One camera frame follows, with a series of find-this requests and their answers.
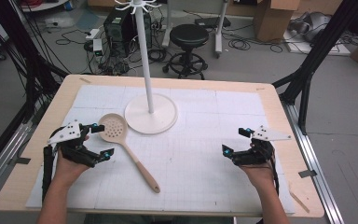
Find person's left hand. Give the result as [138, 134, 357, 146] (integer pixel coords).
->
[52, 133, 91, 189]

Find person's right hand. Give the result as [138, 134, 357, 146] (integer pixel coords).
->
[239, 141, 276, 191]

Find black round stool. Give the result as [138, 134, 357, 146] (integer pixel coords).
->
[162, 23, 210, 80]

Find tall cardboard box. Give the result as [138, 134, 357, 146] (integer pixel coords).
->
[253, 0, 301, 43]

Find black sleeved gripper cable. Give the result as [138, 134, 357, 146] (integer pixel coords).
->
[41, 145, 56, 202]

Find aluminium rail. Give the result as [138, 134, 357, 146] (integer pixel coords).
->
[281, 101, 346, 224]
[0, 120, 34, 203]

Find coiled black cable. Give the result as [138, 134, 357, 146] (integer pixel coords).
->
[227, 36, 252, 51]

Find white hook stand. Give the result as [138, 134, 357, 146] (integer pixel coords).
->
[114, 0, 179, 135]

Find beige tape strip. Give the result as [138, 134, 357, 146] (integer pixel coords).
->
[288, 189, 310, 214]

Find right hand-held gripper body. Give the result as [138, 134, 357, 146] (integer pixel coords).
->
[231, 125, 293, 167]

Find white power strip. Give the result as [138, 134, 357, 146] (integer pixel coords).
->
[85, 28, 101, 42]

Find flat black device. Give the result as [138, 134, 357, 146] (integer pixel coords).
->
[194, 16, 232, 29]

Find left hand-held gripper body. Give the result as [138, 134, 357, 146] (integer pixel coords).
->
[47, 120, 103, 169]

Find black metal frame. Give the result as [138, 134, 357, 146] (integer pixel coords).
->
[272, 0, 358, 135]
[0, 0, 70, 178]

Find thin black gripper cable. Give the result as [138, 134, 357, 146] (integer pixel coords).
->
[268, 153, 281, 197]

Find beige slotted spoon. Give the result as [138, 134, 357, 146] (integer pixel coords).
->
[98, 112, 161, 194]

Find white adapter box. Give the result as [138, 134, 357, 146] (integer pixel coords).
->
[91, 38, 104, 57]

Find black computer tower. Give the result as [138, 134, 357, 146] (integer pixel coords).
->
[103, 10, 153, 59]

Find grey white machine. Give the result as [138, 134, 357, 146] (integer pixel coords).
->
[287, 11, 333, 43]

